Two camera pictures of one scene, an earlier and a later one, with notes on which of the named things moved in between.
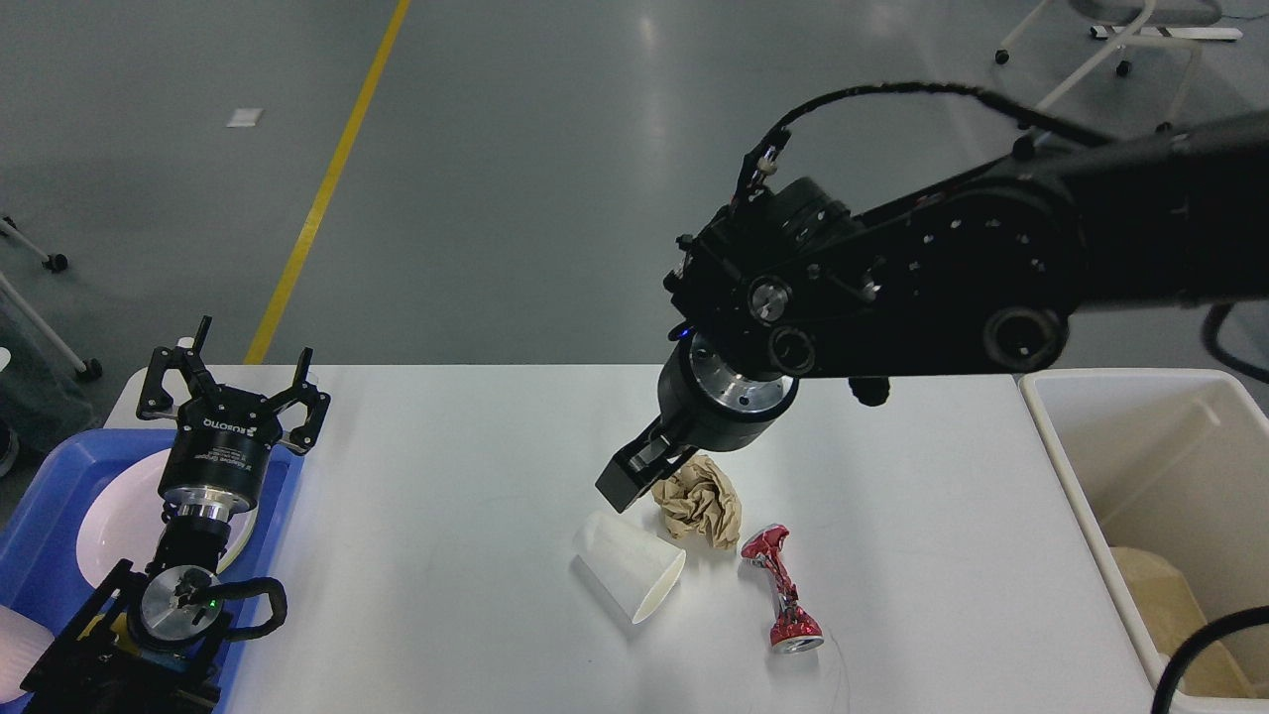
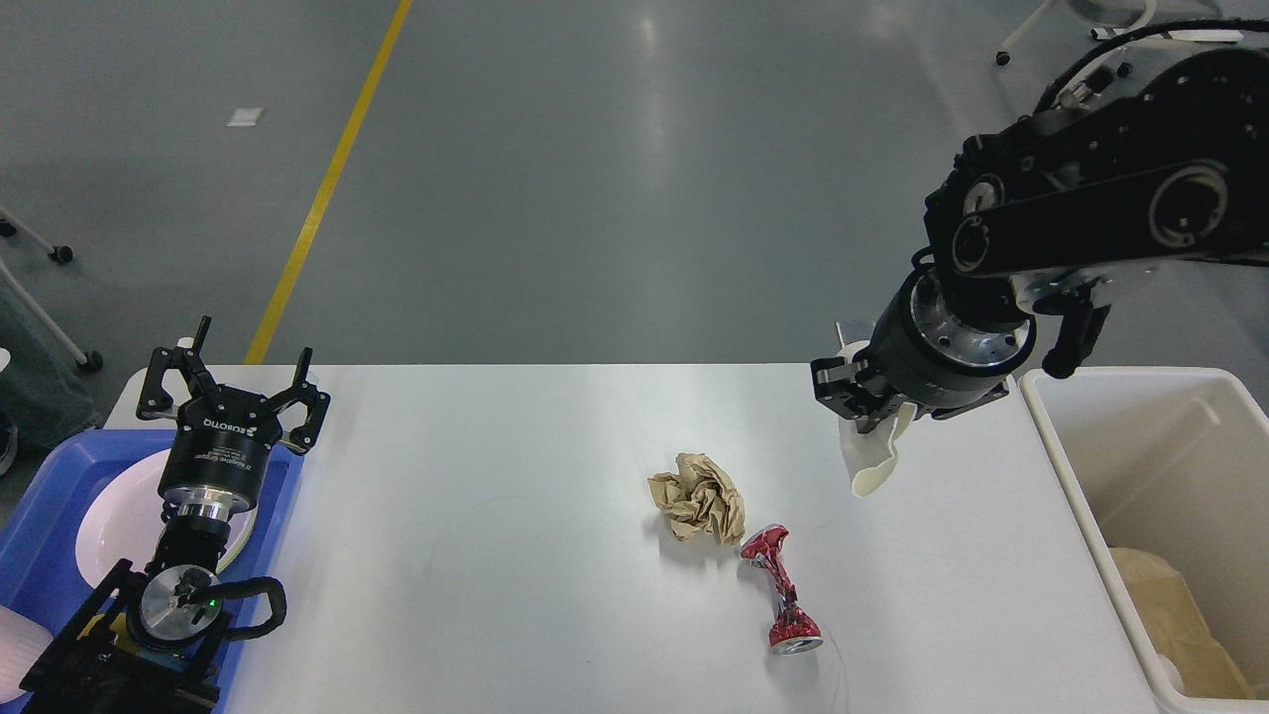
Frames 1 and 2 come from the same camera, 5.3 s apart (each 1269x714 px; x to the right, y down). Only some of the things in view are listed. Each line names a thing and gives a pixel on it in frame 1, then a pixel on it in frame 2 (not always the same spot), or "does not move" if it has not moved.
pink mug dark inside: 22,645 does not move
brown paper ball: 698,500 does not move
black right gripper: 701,409 → 919,349
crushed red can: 794,629 does not move
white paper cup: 633,565 → 869,458
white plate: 121,523 does not move
